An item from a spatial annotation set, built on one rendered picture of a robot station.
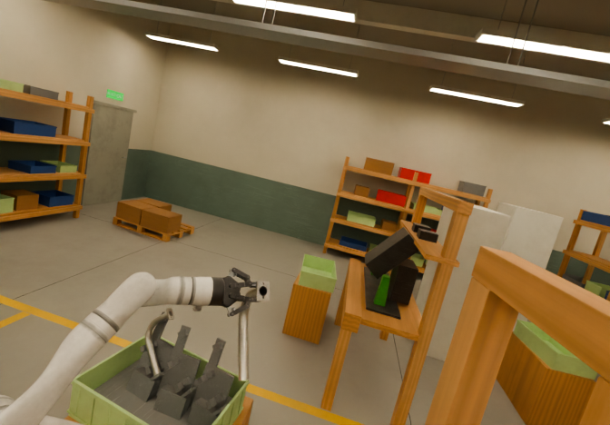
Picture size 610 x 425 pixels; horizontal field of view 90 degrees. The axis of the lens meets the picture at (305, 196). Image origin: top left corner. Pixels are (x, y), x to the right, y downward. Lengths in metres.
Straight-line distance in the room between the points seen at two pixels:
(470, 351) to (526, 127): 7.29
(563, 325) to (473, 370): 0.33
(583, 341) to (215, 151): 7.80
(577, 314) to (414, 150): 6.76
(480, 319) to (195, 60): 8.32
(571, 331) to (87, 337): 0.91
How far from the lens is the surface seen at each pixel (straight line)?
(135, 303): 0.83
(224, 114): 8.07
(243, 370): 1.04
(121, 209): 6.60
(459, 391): 1.03
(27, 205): 6.43
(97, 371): 1.83
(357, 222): 6.82
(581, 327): 0.72
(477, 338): 0.97
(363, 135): 7.29
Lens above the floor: 2.08
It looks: 8 degrees down
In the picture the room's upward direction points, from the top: 13 degrees clockwise
